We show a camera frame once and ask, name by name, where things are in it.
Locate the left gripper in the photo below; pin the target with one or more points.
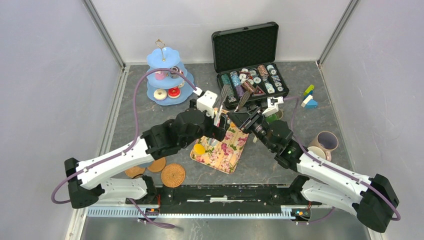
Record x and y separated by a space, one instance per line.
217 132

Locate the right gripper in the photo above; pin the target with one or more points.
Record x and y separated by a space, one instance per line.
244 120

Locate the red glazed donut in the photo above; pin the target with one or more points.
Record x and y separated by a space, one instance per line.
174 92

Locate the silver serving tongs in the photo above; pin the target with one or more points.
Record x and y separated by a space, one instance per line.
223 96

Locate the white glazed donut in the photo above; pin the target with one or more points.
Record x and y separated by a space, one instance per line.
160 94

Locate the chocolate swirl cake roll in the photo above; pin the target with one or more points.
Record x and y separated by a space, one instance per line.
175 72

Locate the pink cupcake with topping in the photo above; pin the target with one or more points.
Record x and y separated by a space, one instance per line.
160 75

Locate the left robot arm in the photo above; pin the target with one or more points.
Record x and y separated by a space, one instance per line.
91 180

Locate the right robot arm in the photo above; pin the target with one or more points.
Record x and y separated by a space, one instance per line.
372 200

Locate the green-inside floral mug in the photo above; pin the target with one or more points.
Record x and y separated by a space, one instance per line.
271 118

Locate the small beige cup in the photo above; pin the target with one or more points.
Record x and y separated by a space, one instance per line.
279 114

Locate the floral rectangular tray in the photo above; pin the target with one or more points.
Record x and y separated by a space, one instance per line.
222 155

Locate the blue three-tier cake stand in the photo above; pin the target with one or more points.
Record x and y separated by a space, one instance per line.
163 58

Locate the black poker chip case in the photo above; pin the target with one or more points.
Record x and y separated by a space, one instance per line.
244 60

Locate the woven rattan coaster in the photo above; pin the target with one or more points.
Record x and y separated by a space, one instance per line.
173 175

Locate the cork coaster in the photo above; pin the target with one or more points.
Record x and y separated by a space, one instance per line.
157 165

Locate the colourful toy block stack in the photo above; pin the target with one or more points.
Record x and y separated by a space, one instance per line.
308 100

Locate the yellow mug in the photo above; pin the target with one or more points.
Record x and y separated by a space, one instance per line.
317 151

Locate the beige mug purple inside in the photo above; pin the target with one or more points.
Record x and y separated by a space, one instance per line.
327 141

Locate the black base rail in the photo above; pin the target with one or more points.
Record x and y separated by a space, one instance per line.
273 194

